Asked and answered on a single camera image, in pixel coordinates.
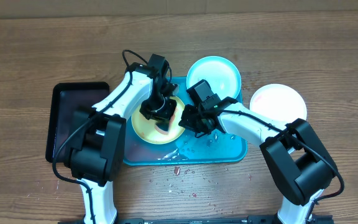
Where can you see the yellow green plate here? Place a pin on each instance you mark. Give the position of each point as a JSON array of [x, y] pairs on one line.
[[148, 130]]

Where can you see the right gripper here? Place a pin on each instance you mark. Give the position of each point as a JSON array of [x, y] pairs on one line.
[[190, 119]]

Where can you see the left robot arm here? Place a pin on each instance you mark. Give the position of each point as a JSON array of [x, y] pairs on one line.
[[94, 149]]

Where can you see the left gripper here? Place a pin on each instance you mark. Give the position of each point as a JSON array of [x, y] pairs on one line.
[[166, 116]]

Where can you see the white plate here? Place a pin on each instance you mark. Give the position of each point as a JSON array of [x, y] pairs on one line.
[[278, 102]]

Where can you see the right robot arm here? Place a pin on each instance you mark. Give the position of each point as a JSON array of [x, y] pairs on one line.
[[300, 165]]

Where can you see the light blue plate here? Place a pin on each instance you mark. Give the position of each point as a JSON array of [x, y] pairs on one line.
[[221, 74]]

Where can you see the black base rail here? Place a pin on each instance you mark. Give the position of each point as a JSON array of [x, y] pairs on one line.
[[197, 220]]

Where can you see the black plastic tray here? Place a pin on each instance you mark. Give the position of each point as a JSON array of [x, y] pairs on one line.
[[66, 98]]

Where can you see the green and red sponge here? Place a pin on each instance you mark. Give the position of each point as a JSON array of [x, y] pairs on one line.
[[163, 127]]

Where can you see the teal plastic tray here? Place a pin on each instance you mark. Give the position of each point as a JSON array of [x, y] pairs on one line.
[[213, 148]]

